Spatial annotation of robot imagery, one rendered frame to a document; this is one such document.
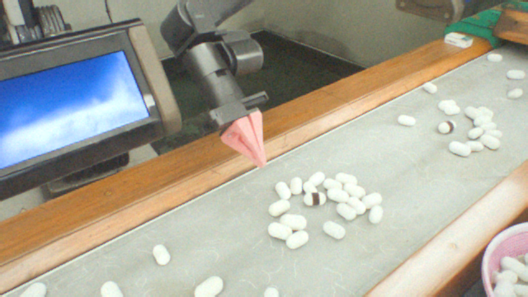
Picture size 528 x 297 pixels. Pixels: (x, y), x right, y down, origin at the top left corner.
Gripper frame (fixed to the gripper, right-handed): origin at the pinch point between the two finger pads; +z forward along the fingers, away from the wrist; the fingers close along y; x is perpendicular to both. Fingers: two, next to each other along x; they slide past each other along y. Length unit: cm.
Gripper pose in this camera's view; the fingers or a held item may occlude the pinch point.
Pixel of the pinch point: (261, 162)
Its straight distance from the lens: 66.2
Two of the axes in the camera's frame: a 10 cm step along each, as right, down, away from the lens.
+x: -4.1, 3.8, 8.3
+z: 4.9, 8.6, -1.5
